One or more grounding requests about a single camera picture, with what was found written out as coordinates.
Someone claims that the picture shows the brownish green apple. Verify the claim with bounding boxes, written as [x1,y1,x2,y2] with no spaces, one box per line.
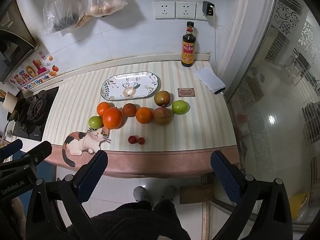
[154,90,171,107]

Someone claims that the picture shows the black charger plug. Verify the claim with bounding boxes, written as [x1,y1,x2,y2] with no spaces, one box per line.
[202,1,215,17]

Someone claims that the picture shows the dark soy sauce bottle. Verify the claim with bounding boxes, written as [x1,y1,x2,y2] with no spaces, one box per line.
[181,21,196,68]

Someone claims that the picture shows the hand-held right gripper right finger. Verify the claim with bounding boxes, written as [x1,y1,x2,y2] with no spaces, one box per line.
[210,151,293,240]

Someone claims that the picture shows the large green fruit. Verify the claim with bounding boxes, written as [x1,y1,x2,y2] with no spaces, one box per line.
[172,100,188,115]

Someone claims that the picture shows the patterned glass sliding door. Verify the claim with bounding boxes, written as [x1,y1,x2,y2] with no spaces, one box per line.
[220,0,320,230]

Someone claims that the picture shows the dark reddish orange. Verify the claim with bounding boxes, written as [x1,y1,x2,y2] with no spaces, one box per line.
[122,103,137,118]

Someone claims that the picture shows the person's left forearm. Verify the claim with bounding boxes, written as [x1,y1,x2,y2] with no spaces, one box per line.
[11,196,27,230]

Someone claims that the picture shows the small orange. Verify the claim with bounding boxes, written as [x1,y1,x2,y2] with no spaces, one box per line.
[97,102,111,117]

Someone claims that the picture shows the grey slipper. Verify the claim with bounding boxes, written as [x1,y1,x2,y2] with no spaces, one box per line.
[133,186,151,202]

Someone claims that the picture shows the small green fruit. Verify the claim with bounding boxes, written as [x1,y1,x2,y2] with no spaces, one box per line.
[88,116,103,129]

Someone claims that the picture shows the range hood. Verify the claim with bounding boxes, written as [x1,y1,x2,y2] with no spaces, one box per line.
[0,0,40,83]

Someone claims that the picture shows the oval floral ceramic plate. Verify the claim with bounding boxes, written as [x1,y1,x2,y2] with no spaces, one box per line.
[101,71,161,101]

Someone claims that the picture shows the large orange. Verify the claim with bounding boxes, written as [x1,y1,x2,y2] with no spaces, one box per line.
[102,107,123,130]

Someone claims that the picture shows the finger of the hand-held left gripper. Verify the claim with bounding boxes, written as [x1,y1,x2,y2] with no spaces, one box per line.
[0,139,23,161]
[22,141,53,168]

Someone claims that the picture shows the clear plastic bag dark contents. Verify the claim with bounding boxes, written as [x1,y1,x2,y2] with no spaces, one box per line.
[43,0,91,34]

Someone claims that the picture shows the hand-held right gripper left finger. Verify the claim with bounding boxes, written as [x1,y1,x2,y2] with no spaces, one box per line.
[25,150,110,240]

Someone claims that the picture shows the colourful sticker box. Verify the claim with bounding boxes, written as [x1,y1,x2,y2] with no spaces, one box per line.
[10,54,59,91]

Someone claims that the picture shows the white wall socket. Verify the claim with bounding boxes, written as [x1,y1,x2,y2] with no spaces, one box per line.
[176,1,196,20]
[196,2,216,21]
[153,1,176,20]

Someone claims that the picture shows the striped tablecloth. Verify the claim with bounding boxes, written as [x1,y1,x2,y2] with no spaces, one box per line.
[41,60,241,178]

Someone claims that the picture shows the person's dark trousers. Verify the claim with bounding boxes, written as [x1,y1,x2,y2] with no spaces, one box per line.
[67,199,192,240]

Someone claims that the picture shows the red apple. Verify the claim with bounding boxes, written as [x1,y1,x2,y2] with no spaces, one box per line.
[153,107,173,126]

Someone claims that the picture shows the brown tablecloth label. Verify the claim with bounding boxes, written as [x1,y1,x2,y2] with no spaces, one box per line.
[177,88,196,97]

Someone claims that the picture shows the medium orange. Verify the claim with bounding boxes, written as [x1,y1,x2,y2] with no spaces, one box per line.
[135,107,153,124]

